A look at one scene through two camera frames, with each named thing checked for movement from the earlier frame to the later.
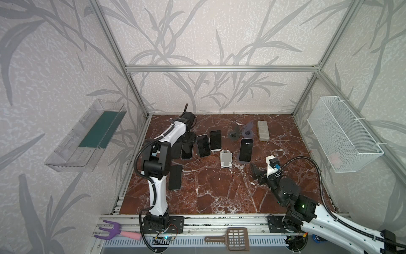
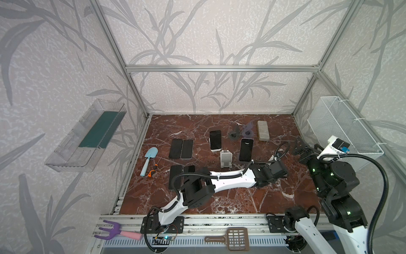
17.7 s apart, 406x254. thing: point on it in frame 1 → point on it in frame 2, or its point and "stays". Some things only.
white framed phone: (186, 151) stays
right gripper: (256, 173) → (313, 154)
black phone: (176, 150) stays
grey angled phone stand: (234, 132) stays
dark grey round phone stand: (248, 132) stays
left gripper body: (189, 137) → (268, 182)
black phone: (175, 177) stays
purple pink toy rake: (116, 231) stays
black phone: (203, 143) → (189, 169)
